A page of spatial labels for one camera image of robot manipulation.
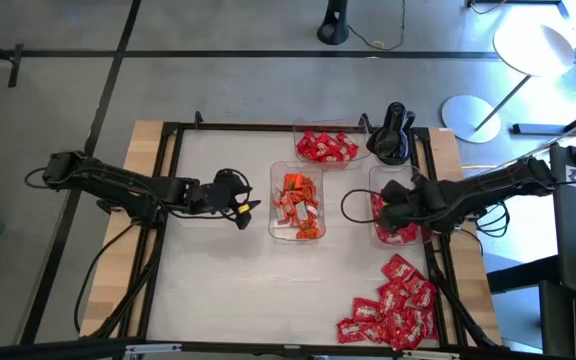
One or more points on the red KitKat bar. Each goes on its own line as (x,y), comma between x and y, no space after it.
(349,154)
(306,141)
(348,141)
(325,142)
(310,156)
(330,155)

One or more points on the black desk frame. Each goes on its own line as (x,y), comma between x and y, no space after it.
(543,129)

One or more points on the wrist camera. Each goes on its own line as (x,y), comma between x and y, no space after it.
(228,182)
(424,184)

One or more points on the silver mounting bracket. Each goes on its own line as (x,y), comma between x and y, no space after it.
(153,348)
(430,355)

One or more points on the clear plastic bin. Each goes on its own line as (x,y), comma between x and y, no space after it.
(383,175)
(365,150)
(283,232)

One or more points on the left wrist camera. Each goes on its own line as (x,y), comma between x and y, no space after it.
(228,182)

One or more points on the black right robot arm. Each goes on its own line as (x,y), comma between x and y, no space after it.
(488,187)

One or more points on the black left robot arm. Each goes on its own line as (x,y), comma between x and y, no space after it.
(118,185)

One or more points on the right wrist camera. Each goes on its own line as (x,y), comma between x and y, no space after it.
(424,184)

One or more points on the black pole stand base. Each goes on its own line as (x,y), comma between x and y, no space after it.
(333,27)

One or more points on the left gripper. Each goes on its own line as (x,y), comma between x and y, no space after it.
(210,200)

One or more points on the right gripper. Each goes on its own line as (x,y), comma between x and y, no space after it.
(425,205)

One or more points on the black floor stand bar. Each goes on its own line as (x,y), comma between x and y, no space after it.
(15,65)

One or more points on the white round side table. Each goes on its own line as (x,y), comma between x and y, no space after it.
(533,50)

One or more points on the orange Reese's candy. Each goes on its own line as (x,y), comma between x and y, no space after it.
(293,183)
(298,210)
(309,189)
(310,230)
(280,207)
(313,210)

